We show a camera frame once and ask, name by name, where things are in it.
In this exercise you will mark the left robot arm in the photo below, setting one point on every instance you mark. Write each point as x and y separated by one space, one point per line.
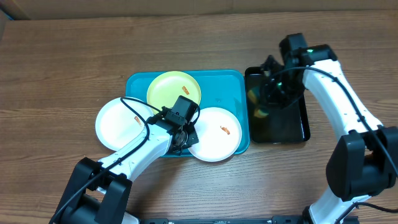
97 192

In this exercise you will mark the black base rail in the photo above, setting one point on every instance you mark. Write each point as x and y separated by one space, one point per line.
279 219

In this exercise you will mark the black water tray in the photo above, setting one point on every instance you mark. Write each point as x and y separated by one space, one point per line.
286 125

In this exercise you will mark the teal plastic tray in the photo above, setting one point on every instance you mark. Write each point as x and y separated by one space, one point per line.
219 88

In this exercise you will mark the white plate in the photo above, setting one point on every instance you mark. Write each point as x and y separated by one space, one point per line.
214 144
115 125

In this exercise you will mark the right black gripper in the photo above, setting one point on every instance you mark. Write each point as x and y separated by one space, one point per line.
266 91

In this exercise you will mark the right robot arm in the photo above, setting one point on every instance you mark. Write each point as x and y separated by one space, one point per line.
364 161

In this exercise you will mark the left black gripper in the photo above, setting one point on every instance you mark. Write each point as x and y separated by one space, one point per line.
194 138

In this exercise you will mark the yellow-green plate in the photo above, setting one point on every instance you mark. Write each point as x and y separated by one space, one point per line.
167 87

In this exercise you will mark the orange food scrap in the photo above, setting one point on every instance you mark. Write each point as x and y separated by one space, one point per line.
185 90
138 120
225 130

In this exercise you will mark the green yellow sponge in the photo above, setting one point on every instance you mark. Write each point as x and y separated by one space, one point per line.
254 98

